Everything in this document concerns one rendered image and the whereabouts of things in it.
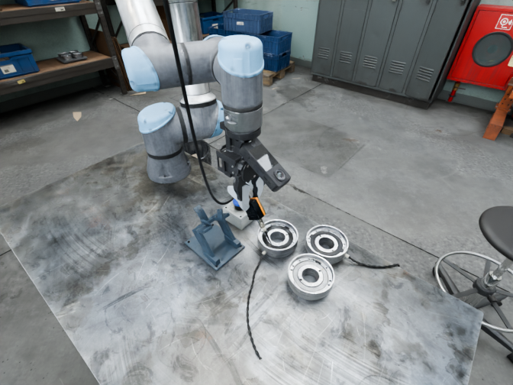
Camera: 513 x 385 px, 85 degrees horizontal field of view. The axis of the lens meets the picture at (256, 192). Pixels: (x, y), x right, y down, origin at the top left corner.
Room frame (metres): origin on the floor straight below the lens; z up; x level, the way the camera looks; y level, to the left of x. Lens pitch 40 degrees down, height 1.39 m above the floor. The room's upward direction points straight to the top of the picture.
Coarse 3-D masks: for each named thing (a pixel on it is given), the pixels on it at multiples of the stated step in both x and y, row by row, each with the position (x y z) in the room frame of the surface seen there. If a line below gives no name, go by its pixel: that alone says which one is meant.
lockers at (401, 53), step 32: (320, 0) 4.10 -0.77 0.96; (352, 0) 3.84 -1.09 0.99; (384, 0) 3.60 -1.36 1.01; (416, 0) 3.40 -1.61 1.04; (448, 0) 3.19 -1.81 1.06; (480, 0) 3.43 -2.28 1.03; (320, 32) 4.06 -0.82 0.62; (352, 32) 3.79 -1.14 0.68; (384, 32) 3.55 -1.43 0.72; (416, 32) 3.34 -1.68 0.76; (448, 32) 3.09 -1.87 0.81; (320, 64) 4.02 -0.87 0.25; (352, 64) 3.73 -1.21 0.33; (384, 64) 3.49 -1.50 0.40; (416, 64) 3.26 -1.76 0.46; (448, 64) 3.16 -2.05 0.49; (384, 96) 3.46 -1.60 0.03; (416, 96) 3.15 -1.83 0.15
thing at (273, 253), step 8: (264, 224) 0.52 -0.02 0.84; (272, 224) 0.53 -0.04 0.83; (280, 224) 0.53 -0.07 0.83; (288, 224) 0.52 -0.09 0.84; (272, 232) 0.50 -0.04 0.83; (280, 232) 0.50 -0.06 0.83; (296, 232) 0.49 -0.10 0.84; (288, 240) 0.47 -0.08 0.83; (296, 240) 0.46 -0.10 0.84; (264, 248) 0.44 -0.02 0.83; (272, 248) 0.43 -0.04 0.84; (288, 248) 0.43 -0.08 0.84; (272, 256) 0.44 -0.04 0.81; (280, 256) 0.43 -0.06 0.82
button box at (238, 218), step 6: (228, 204) 0.59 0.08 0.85; (228, 210) 0.56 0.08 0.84; (234, 210) 0.56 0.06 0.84; (240, 210) 0.56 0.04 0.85; (228, 216) 0.56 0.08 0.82; (234, 216) 0.54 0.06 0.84; (240, 216) 0.54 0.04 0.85; (246, 216) 0.55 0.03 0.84; (234, 222) 0.54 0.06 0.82; (240, 222) 0.53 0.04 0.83; (246, 222) 0.54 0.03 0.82; (240, 228) 0.53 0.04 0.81
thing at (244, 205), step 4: (228, 188) 0.51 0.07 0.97; (232, 188) 0.50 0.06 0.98; (244, 188) 0.47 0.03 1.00; (248, 188) 0.48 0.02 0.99; (232, 192) 0.50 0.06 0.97; (244, 192) 0.47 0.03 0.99; (248, 192) 0.48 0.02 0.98; (236, 196) 0.49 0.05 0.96; (244, 196) 0.47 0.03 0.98; (248, 196) 0.48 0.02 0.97; (244, 200) 0.47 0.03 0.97; (248, 200) 0.48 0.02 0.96; (240, 204) 0.47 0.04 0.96; (244, 204) 0.47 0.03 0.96; (248, 204) 0.48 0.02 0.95; (244, 208) 0.47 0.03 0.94; (248, 208) 0.48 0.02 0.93
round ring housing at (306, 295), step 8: (304, 256) 0.41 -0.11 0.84; (312, 256) 0.41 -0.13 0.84; (296, 264) 0.40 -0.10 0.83; (320, 264) 0.40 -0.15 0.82; (328, 264) 0.39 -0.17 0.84; (288, 272) 0.37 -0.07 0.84; (304, 272) 0.38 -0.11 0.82; (312, 272) 0.38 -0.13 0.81; (320, 272) 0.37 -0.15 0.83; (328, 272) 0.37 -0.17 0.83; (288, 280) 0.36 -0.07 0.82; (304, 280) 0.35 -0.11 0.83; (320, 280) 0.35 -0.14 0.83; (328, 280) 0.35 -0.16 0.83; (296, 288) 0.33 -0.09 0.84; (328, 288) 0.33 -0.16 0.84; (304, 296) 0.32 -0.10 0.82; (312, 296) 0.31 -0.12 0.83; (320, 296) 0.32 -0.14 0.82
